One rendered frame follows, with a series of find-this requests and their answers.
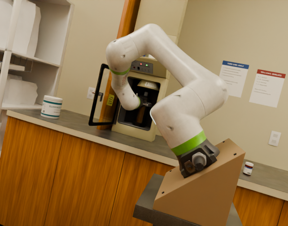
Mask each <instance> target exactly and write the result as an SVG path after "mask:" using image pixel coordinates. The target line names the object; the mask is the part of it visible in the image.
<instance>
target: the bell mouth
mask: <svg viewBox="0 0 288 226"><path fill-rule="evenodd" d="M137 86H139V87H143V88H147V89H151V90H155V91H159V86H158V83H156V82H152V81H148V80H143V79H142V80H141V81H140V82H139V84H138V85H137Z"/></svg>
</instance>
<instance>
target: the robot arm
mask: <svg viewBox="0 0 288 226"><path fill-rule="evenodd" d="M105 53H106V59H107V63H108V66H109V70H110V72H111V74H112V81H111V87H112V89H113V90H114V92H115V93H116V95H117V96H118V98H119V100H120V103H121V105H122V107H123V108H124V109H125V110H134V109H139V108H140V107H141V106H146V107H148V108H149V107H152V104H151V103H145V102H144V101H142V99H141V98H140V97H139V96H138V93H137V94H136V95H135V93H134V92H133V90H132V89H131V87H130V85H129V83H128V80H127V76H128V73H129V70H130V67H131V63H132V62H133V61H134V60H136V59H137V58H139V57H141V56H144V55H146V54H149V55H151V56H153V57H154V58H155V59H156V60H157V61H159V62H160V63H161V64H162V65H163V66H164V67H165V68H166V69H167V70H168V71H169V72H170V73H171V74H172V75H173V76H174V77H175V78H176V80H177V81H178V82H179V83H180V84H181V86H182V87H183V88H181V89H179V90H178V91H176V92H174V93H172V94H170V95H169V96H167V97H165V98H163V99H162V100H160V101H159V102H157V103H156V104H155V105H154V106H153V107H152V109H151V110H150V116H151V118H152V119H153V121H154V123H155V125H156V126H157V128H158V130H159V131H160V133H161V135H162V136H163V138H164V140H165V141H166V143H167V144H168V146H169V148H170V149H171V151H173V152H174V154H175V155H176V157H177V159H178V161H179V170H180V171H181V174H182V175H183V177H184V178H185V177H187V176H189V175H191V174H193V173H195V172H197V171H202V170H203V169H204V168H205V167H207V166H209V165H210V164H212V163H214V162H215V161H217V158H216V157H217V156H218V155H219V153H220V151H219V149H218V148H217V147H216V146H214V145H213V144H212V143H210V142H209V140H208V139H207V138H206V136H205V134H204V131H203V129H202V127H201V126H200V124H199V122H200V120H201V119H203V118H205V117H206V116H208V115H209V114H211V113H213V112H214V111H216V110H217V109H219V108H221V107H222V106H223V105H224V104H225V103H226V101H227V99H228V97H229V88H228V85H227V83H226V82H225V81H224V80H223V79H222V78H221V77H219V76H217V75H215V74H214V73H212V72H211V71H209V70H207V69H206V68H205V67H203V66H201V65H200V64H199V63H197V62H196V61H194V60H193V59H192V58H191V57H190V56H188V55H187V54H186V53H185V52H183V51H182V50H181V49H180V48H179V47H178V46H177V45H176V44H175V43H174V42H173V41H172V40H171V39H170V38H169V37H168V36H167V34H166V33H165V32H164V31H163V29H162V28H161V27H160V26H158V25H156V24H152V23H150V24H146V25H144V26H143V27H141V28H140V29H138V30H136V31H134V32H132V33H131V34H129V35H126V36H124V37H121V38H119V39H116V40H113V41H112V42H110V43H109V44H108V46H107V48H106V52H105Z"/></svg>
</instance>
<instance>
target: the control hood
mask: <svg viewBox="0 0 288 226"><path fill-rule="evenodd" d="M136 61H142V62H147V63H152V64H153V74H150V73H146V72H141V71H136V70H131V69H130V71H134V72H139V73H143V74H149V75H153V76H158V77H162V78H167V74H168V70H167V69H166V68H165V67H164V66H163V65H162V64H161V63H160V62H159V61H157V60H156V59H154V58H149V57H144V56H141V57H139V58H137V59H136Z"/></svg>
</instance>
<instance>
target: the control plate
mask: <svg viewBox="0 0 288 226"><path fill-rule="evenodd" d="M146 65H147V66H146ZM133 67H135V68H133ZM137 67H140V69H139V70H138V68H137ZM142 68H143V69H142ZM130 69H131V70H136V71H141V72H146V73H150V74H153V64H152V63H147V62H142V61H136V60H134V61H133V62H132V63H131V68H130ZM145 69H146V70H145ZM148 70H149V71H148Z"/></svg>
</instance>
